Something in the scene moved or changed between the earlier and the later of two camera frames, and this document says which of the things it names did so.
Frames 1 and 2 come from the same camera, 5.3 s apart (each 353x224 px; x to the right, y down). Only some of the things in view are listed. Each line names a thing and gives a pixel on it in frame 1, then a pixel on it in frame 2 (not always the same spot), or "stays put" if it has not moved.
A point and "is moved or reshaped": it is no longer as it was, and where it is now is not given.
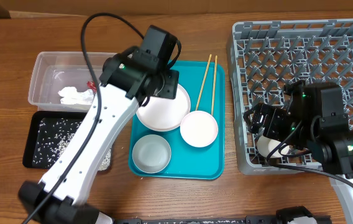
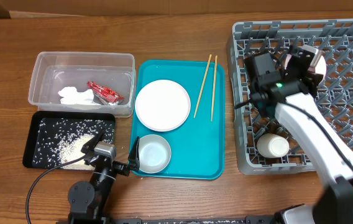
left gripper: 170,86 to 133,161
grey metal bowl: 151,154 stays put
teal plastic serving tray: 204,84 stays put
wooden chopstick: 205,80 stays put
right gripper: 275,116 to 312,81
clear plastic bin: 61,81 stays put
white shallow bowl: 199,129 to 320,65
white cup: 265,146 stays put
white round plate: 164,114 stays put
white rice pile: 51,134 is moved or reshaped
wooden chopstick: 213,83 stays put
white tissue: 70,95 stays put
